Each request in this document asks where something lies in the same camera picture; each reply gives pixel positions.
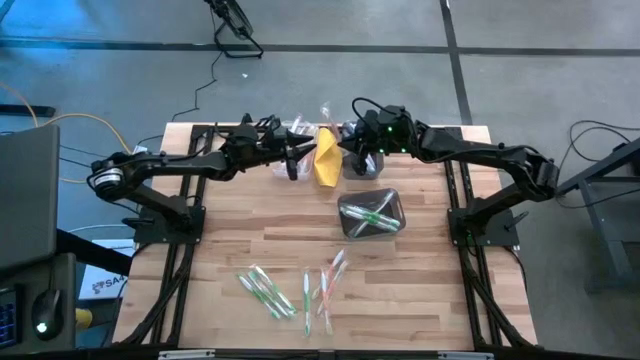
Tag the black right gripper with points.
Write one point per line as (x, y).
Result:
(385, 132)

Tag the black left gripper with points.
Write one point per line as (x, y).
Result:
(270, 145)

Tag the blue toothbrush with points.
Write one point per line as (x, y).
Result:
(371, 162)
(348, 129)

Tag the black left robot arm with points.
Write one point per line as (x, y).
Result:
(165, 165)

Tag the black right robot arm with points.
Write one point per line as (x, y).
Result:
(475, 150)

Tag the yellow cloth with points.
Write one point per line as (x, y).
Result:
(327, 160)

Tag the dark translucent plastic bin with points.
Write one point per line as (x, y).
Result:
(376, 172)
(360, 196)

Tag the clear plastic bin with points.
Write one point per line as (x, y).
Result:
(280, 172)

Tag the black metal floor stand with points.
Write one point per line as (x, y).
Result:
(232, 15)

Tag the black diagonal bar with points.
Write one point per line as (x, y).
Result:
(95, 252)

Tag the white printed box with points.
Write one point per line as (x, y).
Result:
(107, 287)

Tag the black metal cart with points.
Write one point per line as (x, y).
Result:
(615, 225)

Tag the black computer desk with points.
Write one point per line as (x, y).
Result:
(60, 270)

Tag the black floor bar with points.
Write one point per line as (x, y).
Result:
(27, 111)

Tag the small yellow object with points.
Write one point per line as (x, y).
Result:
(84, 319)

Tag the grey monitor panel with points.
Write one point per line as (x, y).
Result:
(27, 200)

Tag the black computer mouse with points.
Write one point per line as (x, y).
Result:
(47, 310)

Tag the black keyboard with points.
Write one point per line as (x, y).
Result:
(7, 322)

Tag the silver bracket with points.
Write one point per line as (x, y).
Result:
(465, 356)
(187, 355)

